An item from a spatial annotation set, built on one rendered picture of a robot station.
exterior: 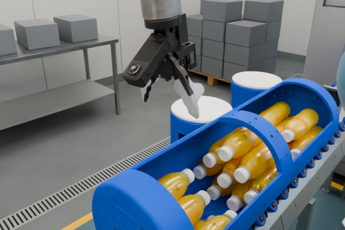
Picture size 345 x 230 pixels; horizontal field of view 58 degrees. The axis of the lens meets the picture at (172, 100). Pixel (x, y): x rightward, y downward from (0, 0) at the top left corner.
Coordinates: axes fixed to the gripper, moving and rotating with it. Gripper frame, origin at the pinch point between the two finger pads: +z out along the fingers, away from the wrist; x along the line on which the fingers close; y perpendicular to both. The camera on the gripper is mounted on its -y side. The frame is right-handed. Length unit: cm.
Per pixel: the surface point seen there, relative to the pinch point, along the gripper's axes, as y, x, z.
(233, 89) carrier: 95, 38, 46
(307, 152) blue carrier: 37, -20, 28
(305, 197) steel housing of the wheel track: 45, -19, 54
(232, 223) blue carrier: -2.8, -17.1, 21.0
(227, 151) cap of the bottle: 15.1, -5.3, 18.7
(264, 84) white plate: 101, 23, 43
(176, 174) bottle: 1.5, 1.3, 19.7
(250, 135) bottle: 25.0, -7.2, 19.1
